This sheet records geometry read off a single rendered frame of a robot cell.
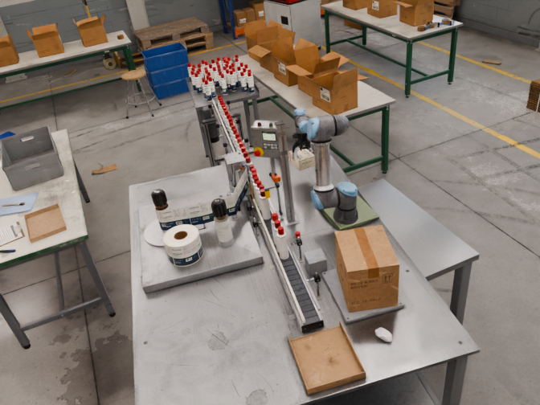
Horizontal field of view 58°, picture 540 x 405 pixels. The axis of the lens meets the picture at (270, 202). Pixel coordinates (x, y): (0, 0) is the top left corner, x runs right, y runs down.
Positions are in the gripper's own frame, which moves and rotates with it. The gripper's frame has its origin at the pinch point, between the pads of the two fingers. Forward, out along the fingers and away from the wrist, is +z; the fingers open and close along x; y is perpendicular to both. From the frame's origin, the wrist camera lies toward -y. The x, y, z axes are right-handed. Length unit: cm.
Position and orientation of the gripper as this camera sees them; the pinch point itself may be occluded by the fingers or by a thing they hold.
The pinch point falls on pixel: (301, 156)
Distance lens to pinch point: 336.4
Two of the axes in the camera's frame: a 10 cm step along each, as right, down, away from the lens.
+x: 9.1, -3.1, 2.7
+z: 1.1, 8.1, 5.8
